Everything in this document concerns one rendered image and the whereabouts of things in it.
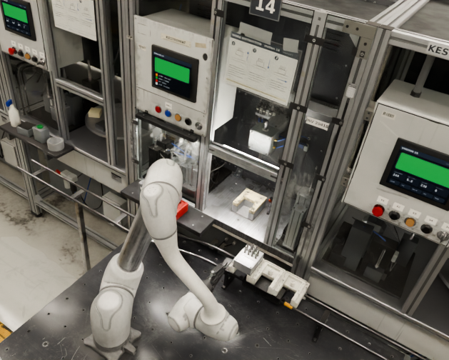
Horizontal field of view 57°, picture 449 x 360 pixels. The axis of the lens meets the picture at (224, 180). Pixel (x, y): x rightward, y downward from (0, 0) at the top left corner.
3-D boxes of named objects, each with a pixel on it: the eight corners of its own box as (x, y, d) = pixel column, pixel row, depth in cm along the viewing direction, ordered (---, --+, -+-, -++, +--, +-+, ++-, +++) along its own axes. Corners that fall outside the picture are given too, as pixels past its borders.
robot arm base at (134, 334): (120, 371, 171) (119, 364, 168) (82, 343, 180) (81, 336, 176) (149, 339, 184) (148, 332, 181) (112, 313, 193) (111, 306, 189)
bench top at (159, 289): (-10, 356, 175) (-12, 351, 172) (153, 222, 250) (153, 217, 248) (320, 643, 119) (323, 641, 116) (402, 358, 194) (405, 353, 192)
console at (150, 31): (132, 110, 208) (129, 16, 180) (168, 92, 228) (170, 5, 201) (200, 139, 192) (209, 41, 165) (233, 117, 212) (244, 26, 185)
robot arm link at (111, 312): (88, 347, 172) (82, 316, 159) (98, 310, 187) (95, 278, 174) (127, 349, 173) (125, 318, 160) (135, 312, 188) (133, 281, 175)
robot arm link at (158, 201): (179, 238, 142) (183, 212, 153) (168, 197, 131) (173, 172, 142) (142, 241, 143) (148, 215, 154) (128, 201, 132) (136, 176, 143)
